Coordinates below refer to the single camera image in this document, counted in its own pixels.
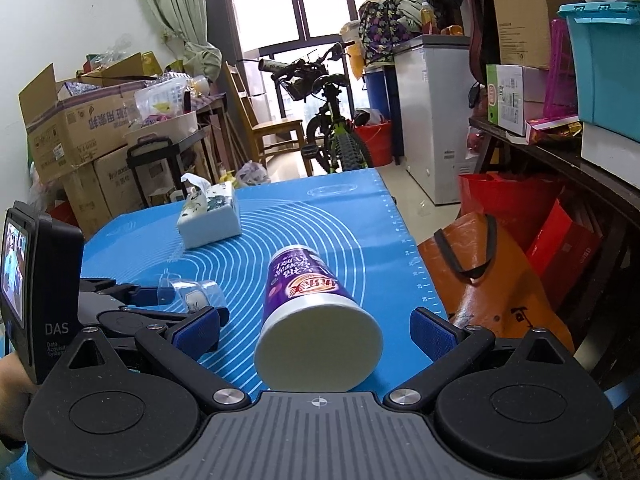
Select wooden chair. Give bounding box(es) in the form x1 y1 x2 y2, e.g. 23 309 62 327
222 60 315 177

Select blue silicone baking mat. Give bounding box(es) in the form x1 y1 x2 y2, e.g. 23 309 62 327
0 167 446 480

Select lower stacked cardboard box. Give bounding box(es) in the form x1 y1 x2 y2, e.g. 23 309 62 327
62 146 143 240

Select tall brown cardboard box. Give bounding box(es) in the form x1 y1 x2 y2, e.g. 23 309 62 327
494 0 582 70

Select clear plastic container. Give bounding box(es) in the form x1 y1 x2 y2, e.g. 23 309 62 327
134 77 190 119

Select teal plastic storage bin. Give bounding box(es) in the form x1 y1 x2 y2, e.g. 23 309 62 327
558 0 640 141

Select green curtain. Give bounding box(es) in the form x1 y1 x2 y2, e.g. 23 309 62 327
143 0 224 82

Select pink plastic rack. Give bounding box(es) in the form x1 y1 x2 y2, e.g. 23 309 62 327
544 18 577 118

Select white tissue box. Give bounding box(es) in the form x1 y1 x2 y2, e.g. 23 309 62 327
176 172 242 249

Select green white small box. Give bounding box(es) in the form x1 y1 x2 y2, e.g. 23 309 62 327
486 64 549 138

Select green black bicycle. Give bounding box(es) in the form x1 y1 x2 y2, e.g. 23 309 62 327
258 42 374 174

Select red bag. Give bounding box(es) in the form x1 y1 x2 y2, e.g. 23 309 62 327
459 172 603 310

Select purple white paper cup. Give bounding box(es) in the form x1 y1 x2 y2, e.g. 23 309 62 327
254 245 383 392

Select red plastic bucket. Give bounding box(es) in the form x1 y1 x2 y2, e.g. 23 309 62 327
355 122 394 167

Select black utility cart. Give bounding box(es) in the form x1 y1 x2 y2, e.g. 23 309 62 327
124 123 216 206

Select white chest freezer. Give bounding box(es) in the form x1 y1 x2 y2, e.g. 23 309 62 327
394 35 475 206

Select clear plastic cup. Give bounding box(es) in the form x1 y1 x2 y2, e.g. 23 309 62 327
157 269 227 313

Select person's left hand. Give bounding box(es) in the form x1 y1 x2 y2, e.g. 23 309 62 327
0 352 38 442

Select patterned dark bag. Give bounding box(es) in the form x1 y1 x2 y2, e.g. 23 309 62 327
358 0 413 66

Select blue barrel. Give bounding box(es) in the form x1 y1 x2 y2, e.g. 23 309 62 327
362 68 390 119

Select large open cardboard box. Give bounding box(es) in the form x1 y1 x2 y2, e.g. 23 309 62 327
18 52 160 183

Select dark wooden shelf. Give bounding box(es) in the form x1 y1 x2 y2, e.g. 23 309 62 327
469 117 639 243

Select orange shopping bag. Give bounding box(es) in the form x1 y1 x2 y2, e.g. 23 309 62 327
418 212 575 352

